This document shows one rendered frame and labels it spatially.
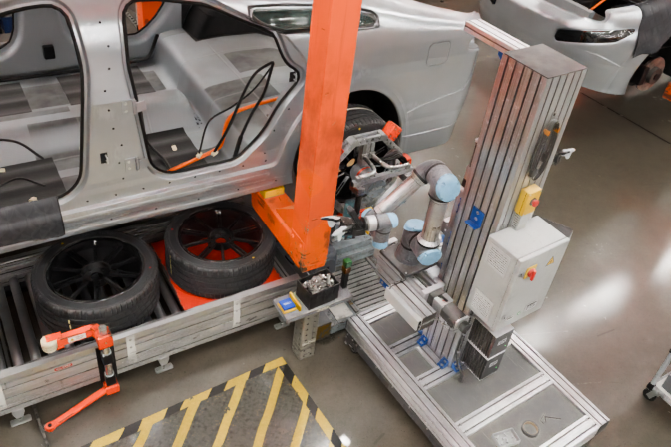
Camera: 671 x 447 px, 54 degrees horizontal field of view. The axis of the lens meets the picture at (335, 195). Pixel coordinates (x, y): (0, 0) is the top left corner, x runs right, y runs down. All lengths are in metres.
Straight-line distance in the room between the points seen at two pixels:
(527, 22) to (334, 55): 3.25
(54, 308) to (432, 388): 2.03
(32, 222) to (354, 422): 1.98
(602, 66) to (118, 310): 4.16
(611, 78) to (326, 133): 3.28
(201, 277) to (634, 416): 2.64
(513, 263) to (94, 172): 2.07
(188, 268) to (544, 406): 2.10
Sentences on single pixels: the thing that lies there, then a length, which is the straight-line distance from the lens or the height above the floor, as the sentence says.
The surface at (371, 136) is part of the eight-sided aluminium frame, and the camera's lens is 3.83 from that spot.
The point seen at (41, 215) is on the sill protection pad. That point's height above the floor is 0.93.
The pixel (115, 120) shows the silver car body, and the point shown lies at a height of 1.39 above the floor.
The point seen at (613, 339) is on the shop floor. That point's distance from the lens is 4.74.
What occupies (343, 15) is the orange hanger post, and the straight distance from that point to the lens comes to 2.92.
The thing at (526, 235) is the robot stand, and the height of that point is 1.23.
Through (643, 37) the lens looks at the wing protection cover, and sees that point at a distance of 5.84.
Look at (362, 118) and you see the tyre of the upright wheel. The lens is 3.88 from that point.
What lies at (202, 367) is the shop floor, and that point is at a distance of 3.94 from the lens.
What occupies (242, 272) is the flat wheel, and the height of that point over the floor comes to 0.47.
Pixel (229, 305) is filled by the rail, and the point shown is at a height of 0.36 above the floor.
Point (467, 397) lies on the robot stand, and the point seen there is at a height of 0.21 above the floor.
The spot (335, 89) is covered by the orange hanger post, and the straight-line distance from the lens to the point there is 3.07.
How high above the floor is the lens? 3.11
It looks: 37 degrees down
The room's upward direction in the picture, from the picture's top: 8 degrees clockwise
